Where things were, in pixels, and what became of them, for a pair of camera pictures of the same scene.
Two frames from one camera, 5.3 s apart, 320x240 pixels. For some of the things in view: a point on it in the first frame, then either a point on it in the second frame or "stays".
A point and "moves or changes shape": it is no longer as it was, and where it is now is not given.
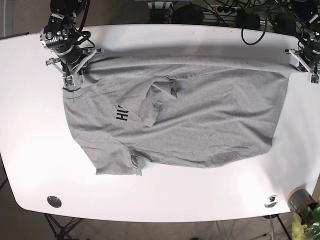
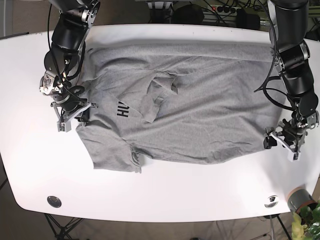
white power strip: x=224 y=10 stays
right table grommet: x=271 y=201 stays
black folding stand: x=60 y=232 stays
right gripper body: x=309 y=55 → x=290 y=133
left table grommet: x=54 y=201 stays
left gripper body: x=74 y=60 → x=69 y=101
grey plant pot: x=299 y=198 stays
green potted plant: x=306 y=226 stays
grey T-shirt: x=139 y=113 moves or changes shape
